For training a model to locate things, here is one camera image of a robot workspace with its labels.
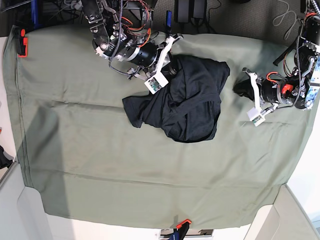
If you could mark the sage green table cloth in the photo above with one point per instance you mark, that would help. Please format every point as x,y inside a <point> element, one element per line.
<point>77,148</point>

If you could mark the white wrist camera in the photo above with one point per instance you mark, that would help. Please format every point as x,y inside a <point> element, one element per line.
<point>257,115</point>
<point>157,80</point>

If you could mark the middle rear orange clamp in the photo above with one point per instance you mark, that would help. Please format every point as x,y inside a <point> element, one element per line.
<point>168,23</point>

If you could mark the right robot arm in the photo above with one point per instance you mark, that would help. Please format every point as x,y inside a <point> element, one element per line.
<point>122,31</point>

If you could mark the black power adapter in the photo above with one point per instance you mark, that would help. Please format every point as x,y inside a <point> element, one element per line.
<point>184,10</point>

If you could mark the front orange black clamp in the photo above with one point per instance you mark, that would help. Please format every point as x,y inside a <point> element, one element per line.
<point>180,231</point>

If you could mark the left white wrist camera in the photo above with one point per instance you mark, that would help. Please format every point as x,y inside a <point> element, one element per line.
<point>257,115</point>

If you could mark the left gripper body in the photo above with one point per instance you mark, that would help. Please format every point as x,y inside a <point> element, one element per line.
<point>281,91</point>

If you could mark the left rear orange clamp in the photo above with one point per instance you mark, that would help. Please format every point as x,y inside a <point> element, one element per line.
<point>21,42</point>

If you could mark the grey metal stand bracket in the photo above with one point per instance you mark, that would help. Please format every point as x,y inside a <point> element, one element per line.
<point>146,14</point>

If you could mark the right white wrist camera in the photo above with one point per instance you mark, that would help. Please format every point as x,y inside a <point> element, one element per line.
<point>157,80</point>

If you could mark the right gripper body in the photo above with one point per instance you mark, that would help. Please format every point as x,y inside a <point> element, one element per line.
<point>145,58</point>

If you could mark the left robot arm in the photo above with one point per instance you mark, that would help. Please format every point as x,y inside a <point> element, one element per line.
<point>300,84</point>

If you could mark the dark navy T-shirt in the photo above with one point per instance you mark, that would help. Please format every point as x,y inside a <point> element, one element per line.
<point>188,108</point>

